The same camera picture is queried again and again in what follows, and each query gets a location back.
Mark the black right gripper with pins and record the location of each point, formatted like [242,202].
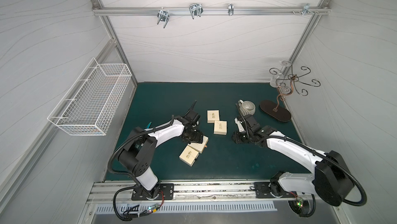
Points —
[240,137]

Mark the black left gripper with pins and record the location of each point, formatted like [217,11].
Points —
[193,134]

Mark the cream drawer jewelry box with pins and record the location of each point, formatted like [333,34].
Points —
[212,116]

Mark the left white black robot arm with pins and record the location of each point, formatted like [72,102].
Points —
[134,157]

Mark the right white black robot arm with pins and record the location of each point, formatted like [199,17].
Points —
[326,176]

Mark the metal jewelry stand dark base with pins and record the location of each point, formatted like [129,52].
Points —
[284,80]

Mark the grey ribbed ceramic mug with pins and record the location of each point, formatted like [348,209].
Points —
[246,107]

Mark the metal clamp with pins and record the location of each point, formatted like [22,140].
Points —
[196,10]
[231,9]
[305,11]
[163,16]

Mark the aluminium crossbar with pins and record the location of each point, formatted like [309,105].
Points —
[207,11]

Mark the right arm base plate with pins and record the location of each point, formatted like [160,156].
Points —
[266,190]

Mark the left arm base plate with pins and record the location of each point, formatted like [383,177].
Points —
[160,191]

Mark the white wire basket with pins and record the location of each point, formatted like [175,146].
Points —
[88,107]

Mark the white slotted cable duct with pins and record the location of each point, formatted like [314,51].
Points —
[193,207]

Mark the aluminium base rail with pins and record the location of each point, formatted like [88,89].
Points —
[186,191]

